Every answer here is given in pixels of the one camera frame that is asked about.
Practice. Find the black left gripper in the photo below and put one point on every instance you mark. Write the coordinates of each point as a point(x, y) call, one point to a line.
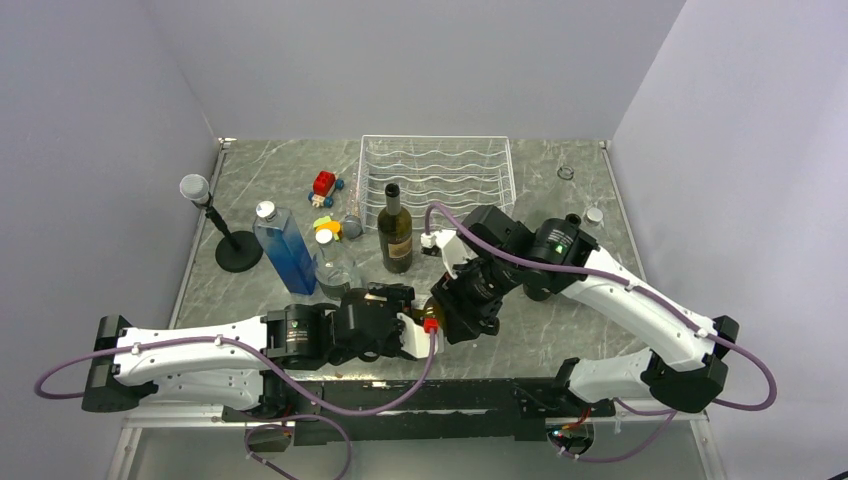
point(398, 297)

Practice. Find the red toy block car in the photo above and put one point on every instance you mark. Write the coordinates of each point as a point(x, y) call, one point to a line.
point(324, 186)

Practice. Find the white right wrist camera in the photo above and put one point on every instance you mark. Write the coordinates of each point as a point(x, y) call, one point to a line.
point(449, 247)

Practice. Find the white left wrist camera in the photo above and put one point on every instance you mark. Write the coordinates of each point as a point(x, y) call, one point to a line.
point(414, 340)

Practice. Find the clear round glass bottle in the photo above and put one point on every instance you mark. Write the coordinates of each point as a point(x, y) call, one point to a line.
point(336, 271)

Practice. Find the dark green wine bottle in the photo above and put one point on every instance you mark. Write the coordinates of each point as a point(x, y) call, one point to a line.
point(395, 232)
point(428, 314)

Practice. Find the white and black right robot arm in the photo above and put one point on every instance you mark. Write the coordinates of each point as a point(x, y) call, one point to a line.
point(492, 254)

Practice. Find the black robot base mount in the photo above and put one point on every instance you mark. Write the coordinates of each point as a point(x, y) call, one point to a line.
point(518, 408)

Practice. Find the small silver cap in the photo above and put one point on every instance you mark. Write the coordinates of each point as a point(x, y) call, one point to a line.
point(593, 216)

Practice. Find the blue square water bottle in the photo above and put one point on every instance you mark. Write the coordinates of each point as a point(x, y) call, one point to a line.
point(276, 230)

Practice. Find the white wire wine rack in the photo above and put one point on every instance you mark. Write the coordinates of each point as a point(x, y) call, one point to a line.
point(462, 172)

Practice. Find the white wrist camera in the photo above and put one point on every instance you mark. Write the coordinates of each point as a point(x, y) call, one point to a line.
point(414, 340)
point(449, 247)

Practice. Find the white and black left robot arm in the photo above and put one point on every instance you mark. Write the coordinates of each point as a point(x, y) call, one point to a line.
point(230, 364)

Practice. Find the grey microphone on stand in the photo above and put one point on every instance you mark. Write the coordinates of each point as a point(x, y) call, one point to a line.
point(237, 251)

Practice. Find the colourful toy block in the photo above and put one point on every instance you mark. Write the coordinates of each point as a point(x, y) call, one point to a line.
point(328, 223)

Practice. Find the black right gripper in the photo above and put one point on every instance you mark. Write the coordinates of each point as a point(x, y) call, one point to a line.
point(460, 307)

